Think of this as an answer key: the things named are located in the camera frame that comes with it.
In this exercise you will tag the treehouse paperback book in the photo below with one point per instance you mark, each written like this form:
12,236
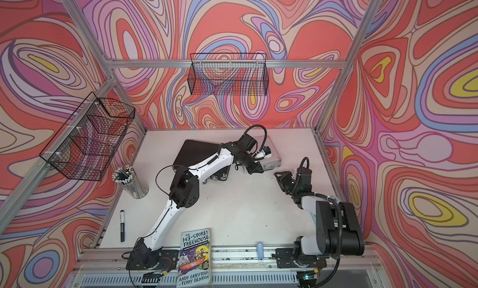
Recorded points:
194,264

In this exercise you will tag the black wire basket back wall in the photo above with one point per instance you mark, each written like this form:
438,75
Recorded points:
228,74

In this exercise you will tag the aluminium frame rail front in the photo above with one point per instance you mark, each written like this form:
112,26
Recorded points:
223,258

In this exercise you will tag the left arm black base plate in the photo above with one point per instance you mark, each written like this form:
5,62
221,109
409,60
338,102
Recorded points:
142,258

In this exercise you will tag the small light blue tube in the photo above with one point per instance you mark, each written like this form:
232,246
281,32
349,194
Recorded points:
260,251

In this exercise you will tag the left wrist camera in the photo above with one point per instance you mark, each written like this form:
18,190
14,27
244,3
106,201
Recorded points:
247,142

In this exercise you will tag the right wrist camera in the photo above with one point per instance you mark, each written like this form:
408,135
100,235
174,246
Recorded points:
304,176

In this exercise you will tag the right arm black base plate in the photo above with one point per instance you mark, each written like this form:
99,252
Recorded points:
294,257

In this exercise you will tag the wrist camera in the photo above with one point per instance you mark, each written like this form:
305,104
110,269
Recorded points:
304,176
247,142

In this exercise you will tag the black poker case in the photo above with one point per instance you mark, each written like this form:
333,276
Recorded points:
192,152

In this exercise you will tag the silver aluminium poker case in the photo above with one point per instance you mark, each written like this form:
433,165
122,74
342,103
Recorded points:
269,157

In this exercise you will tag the black wire basket left wall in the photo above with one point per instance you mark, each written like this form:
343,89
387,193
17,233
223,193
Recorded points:
90,138

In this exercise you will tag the black marker pen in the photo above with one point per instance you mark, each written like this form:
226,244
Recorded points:
122,225

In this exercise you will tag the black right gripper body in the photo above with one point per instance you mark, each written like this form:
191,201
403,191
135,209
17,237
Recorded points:
288,183

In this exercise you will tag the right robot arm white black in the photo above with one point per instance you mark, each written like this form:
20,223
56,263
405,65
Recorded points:
337,231

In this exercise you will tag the silver pencil cup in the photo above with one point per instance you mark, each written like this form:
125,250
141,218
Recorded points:
128,180

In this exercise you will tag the black wire basket wall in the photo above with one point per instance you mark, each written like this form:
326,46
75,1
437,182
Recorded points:
90,138
228,74

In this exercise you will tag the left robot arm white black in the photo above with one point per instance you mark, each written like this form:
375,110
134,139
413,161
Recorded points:
185,187

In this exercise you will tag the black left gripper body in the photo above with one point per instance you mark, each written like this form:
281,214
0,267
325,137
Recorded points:
249,162

